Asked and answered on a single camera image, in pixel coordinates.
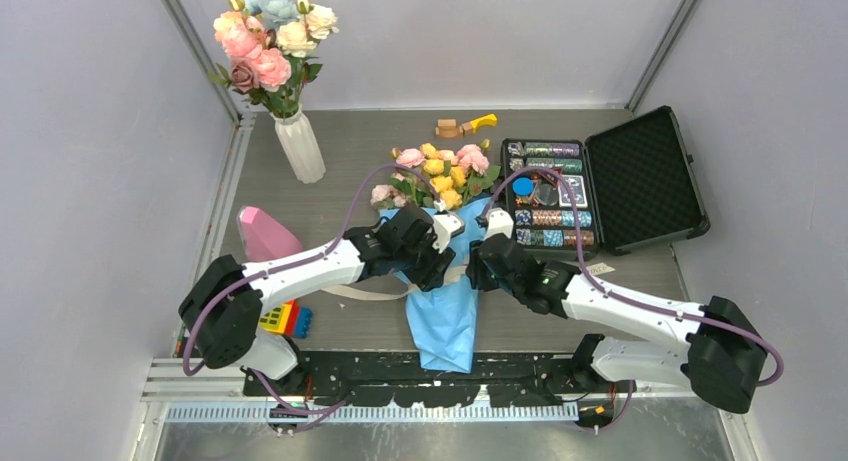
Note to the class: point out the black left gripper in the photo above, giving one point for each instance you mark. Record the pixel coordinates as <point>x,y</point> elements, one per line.
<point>437,264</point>

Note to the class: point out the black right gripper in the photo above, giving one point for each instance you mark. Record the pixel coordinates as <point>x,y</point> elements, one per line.
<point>475,270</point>

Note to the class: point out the cream satin ribbon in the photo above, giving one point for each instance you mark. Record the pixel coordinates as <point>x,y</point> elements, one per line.
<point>452,276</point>

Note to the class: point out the blue paper bouquet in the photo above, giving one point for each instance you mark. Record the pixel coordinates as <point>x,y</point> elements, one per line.
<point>443,321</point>

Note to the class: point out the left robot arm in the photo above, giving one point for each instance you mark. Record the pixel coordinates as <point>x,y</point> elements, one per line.
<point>223,309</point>

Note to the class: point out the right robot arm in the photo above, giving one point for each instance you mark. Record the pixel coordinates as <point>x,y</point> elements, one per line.
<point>712,348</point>

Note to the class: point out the white ribbed vase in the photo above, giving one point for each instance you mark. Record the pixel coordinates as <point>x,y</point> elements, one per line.
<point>298,141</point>

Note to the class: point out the pink flowers in vase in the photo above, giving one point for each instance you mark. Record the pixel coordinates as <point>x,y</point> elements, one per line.
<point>270,47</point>

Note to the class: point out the blue round chip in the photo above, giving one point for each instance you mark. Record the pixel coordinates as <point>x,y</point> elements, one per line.
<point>523,187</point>

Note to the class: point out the playing card deck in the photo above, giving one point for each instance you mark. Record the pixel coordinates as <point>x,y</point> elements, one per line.
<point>574,187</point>

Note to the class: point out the blue studded toy brick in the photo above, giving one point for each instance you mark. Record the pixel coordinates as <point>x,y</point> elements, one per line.
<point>302,319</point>

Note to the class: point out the yellow wooden arch block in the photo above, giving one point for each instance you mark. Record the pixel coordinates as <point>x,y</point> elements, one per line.
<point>489,120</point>

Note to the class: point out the yellow grid toy block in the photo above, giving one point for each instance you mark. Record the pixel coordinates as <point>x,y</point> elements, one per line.
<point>281,320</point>

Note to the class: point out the black poker chip case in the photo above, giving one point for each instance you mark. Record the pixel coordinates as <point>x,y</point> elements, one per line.
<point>639,181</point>

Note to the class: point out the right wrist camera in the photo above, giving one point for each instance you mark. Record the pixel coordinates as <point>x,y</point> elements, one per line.
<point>497,222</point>

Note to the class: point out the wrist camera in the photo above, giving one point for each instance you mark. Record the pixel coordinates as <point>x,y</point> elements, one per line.
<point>497,222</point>
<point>446,226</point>

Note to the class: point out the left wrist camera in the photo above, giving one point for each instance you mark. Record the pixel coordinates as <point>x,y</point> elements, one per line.
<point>446,226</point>

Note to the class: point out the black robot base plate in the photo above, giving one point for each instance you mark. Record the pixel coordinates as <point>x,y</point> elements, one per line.
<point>380,378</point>

